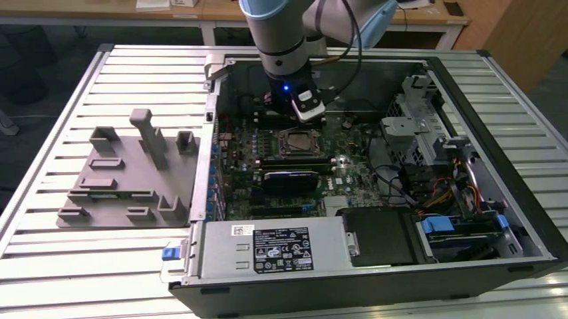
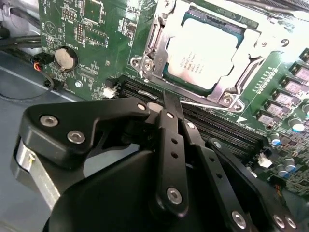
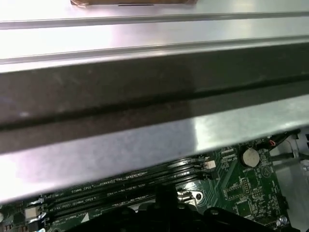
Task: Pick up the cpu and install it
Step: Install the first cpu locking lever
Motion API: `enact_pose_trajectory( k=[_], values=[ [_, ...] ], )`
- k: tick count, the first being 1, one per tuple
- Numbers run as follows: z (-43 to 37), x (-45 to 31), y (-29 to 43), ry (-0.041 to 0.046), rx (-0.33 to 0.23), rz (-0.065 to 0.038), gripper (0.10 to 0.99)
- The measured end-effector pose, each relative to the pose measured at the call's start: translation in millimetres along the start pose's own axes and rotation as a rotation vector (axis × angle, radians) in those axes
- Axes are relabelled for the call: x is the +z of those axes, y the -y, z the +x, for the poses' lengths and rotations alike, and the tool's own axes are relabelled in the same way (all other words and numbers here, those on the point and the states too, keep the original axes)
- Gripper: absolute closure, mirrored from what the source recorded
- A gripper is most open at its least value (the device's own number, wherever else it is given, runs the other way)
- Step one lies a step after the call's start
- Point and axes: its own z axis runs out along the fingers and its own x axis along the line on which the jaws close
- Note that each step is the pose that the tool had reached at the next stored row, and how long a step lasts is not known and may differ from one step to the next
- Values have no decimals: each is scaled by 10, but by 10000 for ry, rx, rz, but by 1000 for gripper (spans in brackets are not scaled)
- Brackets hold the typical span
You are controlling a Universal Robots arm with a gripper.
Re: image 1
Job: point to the thin locking lever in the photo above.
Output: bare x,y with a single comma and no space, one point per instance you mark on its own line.
294,128
306,155

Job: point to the silver CPU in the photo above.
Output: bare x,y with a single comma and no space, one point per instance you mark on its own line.
299,141

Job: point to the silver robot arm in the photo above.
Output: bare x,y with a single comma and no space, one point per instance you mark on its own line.
279,40

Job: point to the CPU socket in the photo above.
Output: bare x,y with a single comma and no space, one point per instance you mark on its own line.
279,153

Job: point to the round coin battery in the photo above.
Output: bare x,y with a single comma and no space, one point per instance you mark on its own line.
347,122

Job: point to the black graphics card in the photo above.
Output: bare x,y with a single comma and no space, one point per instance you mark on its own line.
289,182

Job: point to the metal drive cage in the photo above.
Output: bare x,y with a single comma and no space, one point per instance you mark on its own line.
412,133

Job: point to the green motherboard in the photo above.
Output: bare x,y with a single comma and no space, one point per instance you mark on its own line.
354,189

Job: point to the silver chipset heatsink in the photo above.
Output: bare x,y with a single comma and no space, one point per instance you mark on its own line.
338,203

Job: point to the black expansion slot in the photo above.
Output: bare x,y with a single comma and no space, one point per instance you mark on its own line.
275,211

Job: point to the white box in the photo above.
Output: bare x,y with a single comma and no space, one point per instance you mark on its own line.
152,3
183,2

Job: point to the grey parts rack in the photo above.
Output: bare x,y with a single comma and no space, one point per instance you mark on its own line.
132,186

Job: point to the green RAM stick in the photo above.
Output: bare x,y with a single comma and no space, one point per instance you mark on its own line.
126,193

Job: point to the black phone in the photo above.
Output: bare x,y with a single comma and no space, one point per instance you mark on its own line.
454,8

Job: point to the silver power supply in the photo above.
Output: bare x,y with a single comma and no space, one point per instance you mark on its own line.
222,246

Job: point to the wooden desk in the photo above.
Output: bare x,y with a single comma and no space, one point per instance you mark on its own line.
88,13

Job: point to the hard disk in blue carrier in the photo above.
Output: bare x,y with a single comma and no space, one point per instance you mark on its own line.
437,224

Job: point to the blue case latch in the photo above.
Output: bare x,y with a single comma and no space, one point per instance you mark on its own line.
170,253

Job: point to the wooden cabinet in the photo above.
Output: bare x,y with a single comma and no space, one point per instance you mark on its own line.
523,33

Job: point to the black office chair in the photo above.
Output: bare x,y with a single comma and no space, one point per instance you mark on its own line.
27,66

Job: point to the black open PC case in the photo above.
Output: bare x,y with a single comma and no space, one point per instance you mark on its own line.
310,295

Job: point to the blue plastic clip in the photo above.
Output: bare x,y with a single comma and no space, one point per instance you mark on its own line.
502,222

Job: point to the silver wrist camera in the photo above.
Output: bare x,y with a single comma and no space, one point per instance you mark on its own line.
307,105

